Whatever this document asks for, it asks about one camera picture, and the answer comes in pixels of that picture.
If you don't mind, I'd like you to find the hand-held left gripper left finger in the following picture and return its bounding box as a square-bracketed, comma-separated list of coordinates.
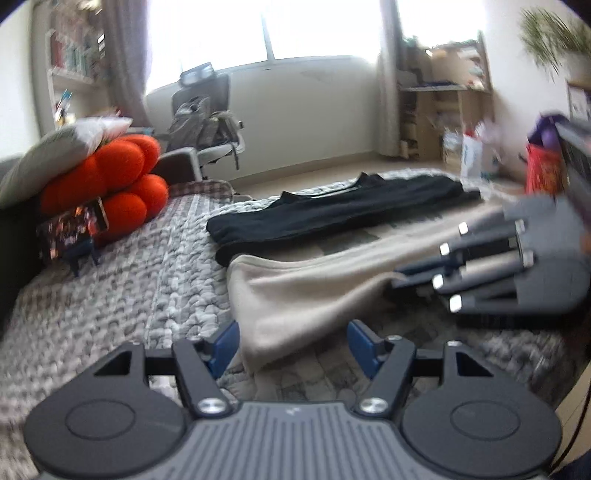
[93, 320, 241, 420]

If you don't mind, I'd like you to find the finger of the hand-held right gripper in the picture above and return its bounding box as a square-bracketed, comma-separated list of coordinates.
[396, 219, 536, 282]
[388, 270, 522, 315]

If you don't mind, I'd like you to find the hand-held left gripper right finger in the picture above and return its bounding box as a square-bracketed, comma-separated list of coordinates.
[346, 320, 498, 420]

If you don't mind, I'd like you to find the beige garment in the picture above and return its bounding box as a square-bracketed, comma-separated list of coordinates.
[225, 200, 525, 376]

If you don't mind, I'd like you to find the black shirt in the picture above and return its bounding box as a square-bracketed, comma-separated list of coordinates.
[206, 173, 483, 267]

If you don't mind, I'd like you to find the white paper bag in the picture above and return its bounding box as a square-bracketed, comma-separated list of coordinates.
[459, 129, 495, 178]

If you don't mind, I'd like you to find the red patterned bag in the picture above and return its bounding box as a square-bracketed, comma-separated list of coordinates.
[525, 143, 568, 197]

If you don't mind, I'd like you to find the grey checkered knit blanket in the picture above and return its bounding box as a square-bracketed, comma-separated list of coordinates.
[0, 168, 578, 480]

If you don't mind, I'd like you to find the purple ball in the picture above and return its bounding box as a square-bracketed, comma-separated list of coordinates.
[527, 113, 566, 148]

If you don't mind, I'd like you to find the wooden shelf desk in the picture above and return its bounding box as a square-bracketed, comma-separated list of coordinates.
[397, 32, 495, 162]

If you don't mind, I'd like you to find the blue chair-shaped phone stand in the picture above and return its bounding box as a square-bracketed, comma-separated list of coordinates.
[67, 240, 100, 278]

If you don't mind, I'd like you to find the grey patterned curtain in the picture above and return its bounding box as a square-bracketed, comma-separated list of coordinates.
[104, 0, 151, 127]
[376, 0, 407, 158]

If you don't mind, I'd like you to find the smartphone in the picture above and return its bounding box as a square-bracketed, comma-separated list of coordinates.
[36, 198, 110, 261]

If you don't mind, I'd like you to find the orange plush cushion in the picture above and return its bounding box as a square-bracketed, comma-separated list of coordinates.
[39, 135, 169, 245]

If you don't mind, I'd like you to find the green potted plant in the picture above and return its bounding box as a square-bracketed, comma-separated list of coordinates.
[519, 7, 591, 84]

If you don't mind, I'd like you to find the grey backpack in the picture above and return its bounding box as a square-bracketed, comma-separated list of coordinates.
[167, 97, 245, 151]

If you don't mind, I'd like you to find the dark grey sofa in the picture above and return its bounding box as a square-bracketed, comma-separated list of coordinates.
[0, 147, 204, 333]

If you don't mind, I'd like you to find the grey office chair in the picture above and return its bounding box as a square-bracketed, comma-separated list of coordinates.
[164, 62, 247, 178]

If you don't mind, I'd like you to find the light grey pillow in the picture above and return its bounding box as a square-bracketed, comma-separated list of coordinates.
[0, 116, 134, 208]

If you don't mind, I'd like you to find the white bookshelf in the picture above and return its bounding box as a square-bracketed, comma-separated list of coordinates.
[44, 0, 112, 130]

